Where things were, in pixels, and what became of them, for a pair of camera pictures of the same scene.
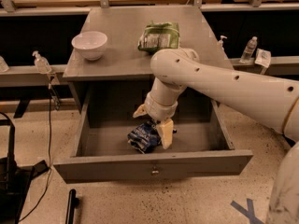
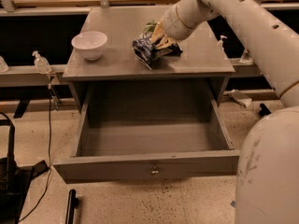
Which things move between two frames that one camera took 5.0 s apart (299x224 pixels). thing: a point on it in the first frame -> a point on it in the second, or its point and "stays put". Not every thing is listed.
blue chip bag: x=144 y=136 -> x=149 y=53
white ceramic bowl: x=90 y=44 stays put
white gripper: x=159 y=110 -> x=171 y=21
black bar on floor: x=73 y=203 stays put
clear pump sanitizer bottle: x=42 y=63 stays put
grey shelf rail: x=27 y=76 stays put
